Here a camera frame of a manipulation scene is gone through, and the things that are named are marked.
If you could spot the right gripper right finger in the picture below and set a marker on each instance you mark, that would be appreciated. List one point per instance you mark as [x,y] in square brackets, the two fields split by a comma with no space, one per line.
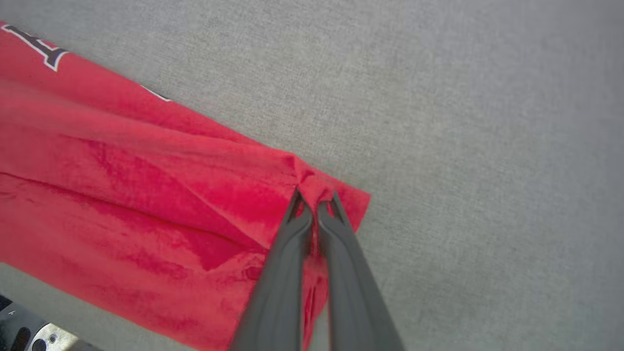
[353,292]

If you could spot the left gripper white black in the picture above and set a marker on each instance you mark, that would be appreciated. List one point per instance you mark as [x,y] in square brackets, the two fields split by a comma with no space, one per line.
[29,331]

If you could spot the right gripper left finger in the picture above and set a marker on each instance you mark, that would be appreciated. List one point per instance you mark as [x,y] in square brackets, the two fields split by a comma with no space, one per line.
[280,282]

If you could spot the red shirt with white stripes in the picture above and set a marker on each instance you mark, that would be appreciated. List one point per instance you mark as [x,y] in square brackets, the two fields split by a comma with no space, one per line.
[122,195]

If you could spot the grey fabric sofa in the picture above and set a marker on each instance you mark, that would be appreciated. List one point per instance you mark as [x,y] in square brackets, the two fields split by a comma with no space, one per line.
[463,146]

